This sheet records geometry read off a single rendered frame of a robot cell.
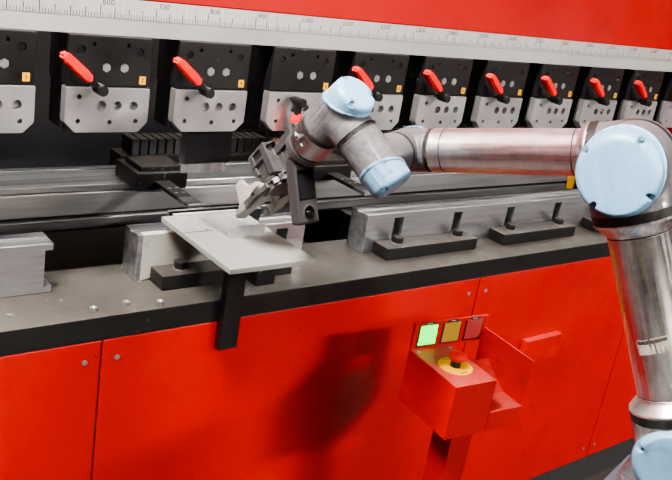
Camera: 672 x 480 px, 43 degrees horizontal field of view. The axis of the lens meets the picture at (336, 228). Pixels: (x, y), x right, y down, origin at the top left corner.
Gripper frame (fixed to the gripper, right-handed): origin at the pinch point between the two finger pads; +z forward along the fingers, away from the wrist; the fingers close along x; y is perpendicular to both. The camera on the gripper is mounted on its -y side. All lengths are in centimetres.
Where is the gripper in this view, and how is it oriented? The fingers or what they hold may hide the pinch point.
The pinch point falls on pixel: (255, 215)
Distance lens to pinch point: 158.2
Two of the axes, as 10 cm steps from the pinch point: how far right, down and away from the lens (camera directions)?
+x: -7.3, 1.1, -6.7
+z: -5.5, 5.0, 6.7
